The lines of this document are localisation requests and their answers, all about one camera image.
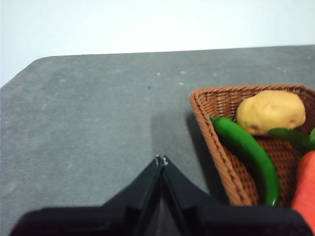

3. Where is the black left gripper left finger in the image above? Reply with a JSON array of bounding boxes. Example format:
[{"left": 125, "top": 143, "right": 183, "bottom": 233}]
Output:
[{"left": 9, "top": 154, "right": 163, "bottom": 236}]

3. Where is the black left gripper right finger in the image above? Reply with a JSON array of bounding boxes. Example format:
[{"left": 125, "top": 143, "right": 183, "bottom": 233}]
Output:
[{"left": 161, "top": 155, "right": 315, "bottom": 236}]

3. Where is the orange carrot with green leaves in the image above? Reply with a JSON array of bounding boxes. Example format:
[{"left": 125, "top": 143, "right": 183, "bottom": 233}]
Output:
[{"left": 267, "top": 127, "right": 315, "bottom": 234}]

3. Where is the brown wicker basket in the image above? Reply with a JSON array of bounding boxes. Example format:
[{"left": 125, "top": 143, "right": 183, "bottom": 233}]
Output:
[{"left": 189, "top": 84, "right": 315, "bottom": 209}]

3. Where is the green chili pepper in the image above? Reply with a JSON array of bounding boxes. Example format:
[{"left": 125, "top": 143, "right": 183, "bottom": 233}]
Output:
[{"left": 209, "top": 115, "right": 281, "bottom": 207}]

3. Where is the yellow-brown potato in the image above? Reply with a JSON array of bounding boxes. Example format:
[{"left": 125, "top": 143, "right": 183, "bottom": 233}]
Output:
[{"left": 235, "top": 89, "right": 307, "bottom": 136}]

